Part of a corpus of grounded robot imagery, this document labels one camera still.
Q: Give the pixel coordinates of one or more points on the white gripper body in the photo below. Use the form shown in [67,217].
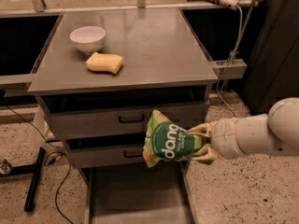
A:
[224,137]

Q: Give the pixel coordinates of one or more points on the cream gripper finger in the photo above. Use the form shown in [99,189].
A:
[207,154]
[203,129]

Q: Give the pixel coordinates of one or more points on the green rice chip bag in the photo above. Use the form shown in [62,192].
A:
[166,141]

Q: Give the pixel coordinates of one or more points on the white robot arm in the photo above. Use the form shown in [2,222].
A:
[275,134]

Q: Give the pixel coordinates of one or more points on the bottom open grey drawer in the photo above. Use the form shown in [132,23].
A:
[136,194]

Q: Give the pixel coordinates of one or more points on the top grey drawer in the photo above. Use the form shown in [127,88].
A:
[121,120]

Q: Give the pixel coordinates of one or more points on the grey drawer cabinet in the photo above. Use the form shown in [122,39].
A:
[163,65]

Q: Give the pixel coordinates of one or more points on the middle grey drawer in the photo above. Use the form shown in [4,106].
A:
[95,152]

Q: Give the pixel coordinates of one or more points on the dark cabinet at right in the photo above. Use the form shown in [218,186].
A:
[273,66]

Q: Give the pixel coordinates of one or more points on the yellow sponge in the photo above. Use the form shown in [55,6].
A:
[100,62]

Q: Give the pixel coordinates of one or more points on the white ceramic bowl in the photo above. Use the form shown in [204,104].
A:
[88,39]

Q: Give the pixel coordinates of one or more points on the black metal stand leg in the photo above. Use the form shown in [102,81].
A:
[31,169]

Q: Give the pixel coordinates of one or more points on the small object on floor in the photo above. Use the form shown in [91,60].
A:
[5,166]

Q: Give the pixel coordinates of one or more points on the grey side rail bracket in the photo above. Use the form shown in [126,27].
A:
[223,70]

